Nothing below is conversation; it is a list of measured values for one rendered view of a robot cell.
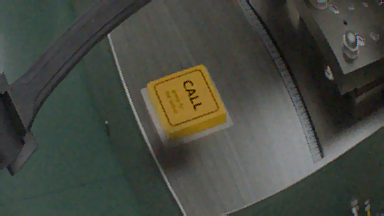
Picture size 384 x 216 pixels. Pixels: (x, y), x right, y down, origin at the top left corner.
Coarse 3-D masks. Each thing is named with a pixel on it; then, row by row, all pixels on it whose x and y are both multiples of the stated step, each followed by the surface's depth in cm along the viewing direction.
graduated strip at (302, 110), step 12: (240, 0) 133; (252, 12) 132; (252, 24) 131; (264, 24) 131; (264, 36) 130; (276, 48) 129; (276, 60) 128; (288, 72) 127; (288, 84) 126; (300, 96) 125; (300, 108) 124; (300, 120) 123; (312, 120) 123; (312, 132) 122; (312, 144) 121; (312, 156) 121; (324, 156) 120
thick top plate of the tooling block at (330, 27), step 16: (304, 0) 118; (336, 0) 119; (352, 0) 119; (368, 0) 120; (304, 16) 121; (320, 16) 117; (336, 16) 117; (352, 16) 118; (368, 16) 118; (320, 32) 117; (336, 32) 115; (368, 32) 116; (320, 48) 120; (336, 48) 114; (368, 48) 115; (336, 64) 114; (352, 64) 113; (368, 64) 113; (336, 80) 117; (352, 80) 115; (368, 80) 118
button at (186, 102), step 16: (160, 80) 123; (176, 80) 123; (192, 80) 123; (208, 80) 123; (160, 96) 122; (176, 96) 122; (192, 96) 122; (208, 96) 122; (160, 112) 121; (176, 112) 121; (192, 112) 121; (208, 112) 121; (224, 112) 121; (176, 128) 120; (192, 128) 121
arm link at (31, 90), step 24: (120, 0) 94; (144, 0) 96; (72, 24) 91; (96, 24) 92; (120, 24) 95; (48, 48) 89; (72, 48) 90; (24, 72) 89; (48, 72) 88; (0, 96) 89; (24, 96) 86; (48, 96) 89; (24, 120) 86; (24, 144) 86
